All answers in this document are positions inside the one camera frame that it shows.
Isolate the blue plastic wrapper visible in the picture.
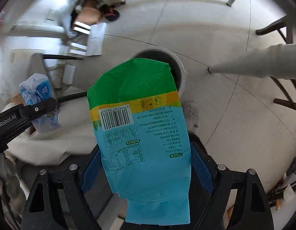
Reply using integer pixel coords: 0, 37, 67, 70
19, 73, 61, 133

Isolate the green blue snack bag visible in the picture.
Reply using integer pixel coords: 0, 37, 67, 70
87, 58, 191, 225

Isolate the white round trash bin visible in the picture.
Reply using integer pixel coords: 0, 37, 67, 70
133, 47, 187, 97

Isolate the grey chair with black legs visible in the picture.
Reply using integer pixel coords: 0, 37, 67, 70
27, 53, 87, 106

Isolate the white flat box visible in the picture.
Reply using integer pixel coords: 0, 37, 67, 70
62, 64, 76, 85

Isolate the right grey fluffy slipper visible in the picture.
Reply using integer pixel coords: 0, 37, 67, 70
182, 101, 198, 132

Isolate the black red slipper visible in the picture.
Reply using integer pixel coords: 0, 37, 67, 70
100, 4, 120, 22

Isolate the dark wooden chair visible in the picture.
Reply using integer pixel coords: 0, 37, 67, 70
255, 16, 296, 114

